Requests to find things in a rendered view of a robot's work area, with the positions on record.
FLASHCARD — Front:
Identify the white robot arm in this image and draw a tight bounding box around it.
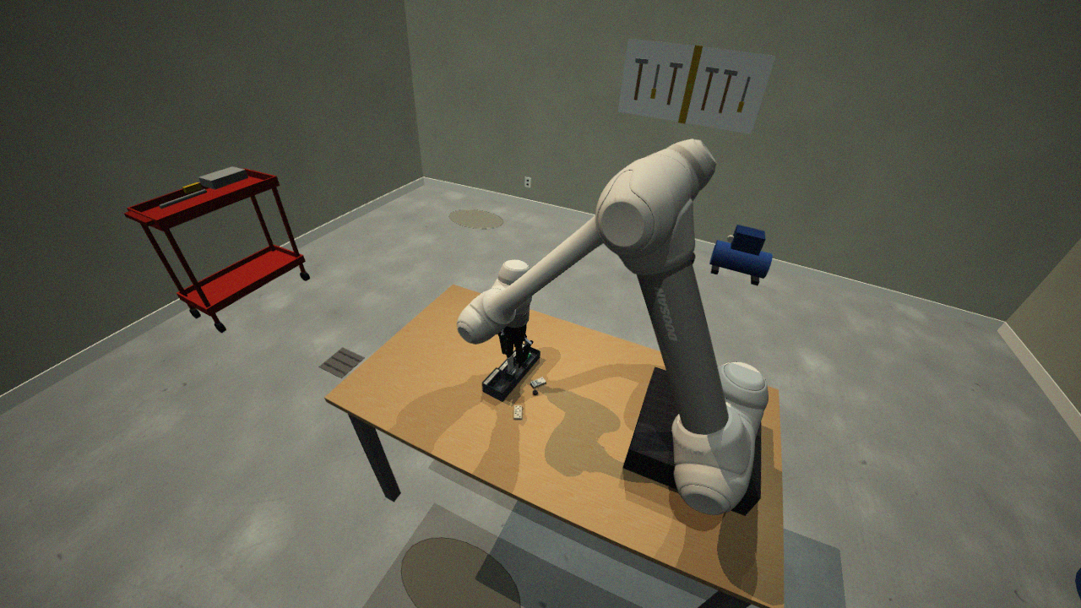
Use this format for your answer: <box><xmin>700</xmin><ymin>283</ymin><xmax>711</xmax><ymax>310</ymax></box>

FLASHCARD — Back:
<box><xmin>457</xmin><ymin>138</ymin><xmax>769</xmax><ymax>515</ymax></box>

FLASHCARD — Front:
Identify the grey three-compartment labelled bin rack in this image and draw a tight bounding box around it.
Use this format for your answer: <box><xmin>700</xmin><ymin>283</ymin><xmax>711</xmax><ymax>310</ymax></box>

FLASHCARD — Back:
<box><xmin>482</xmin><ymin>347</ymin><xmax>541</xmax><ymax>402</ymax></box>

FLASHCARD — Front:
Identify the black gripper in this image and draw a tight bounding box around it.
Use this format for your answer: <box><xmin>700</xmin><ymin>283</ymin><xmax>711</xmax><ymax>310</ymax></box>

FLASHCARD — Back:
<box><xmin>498</xmin><ymin>323</ymin><xmax>534</xmax><ymax>376</ymax></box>

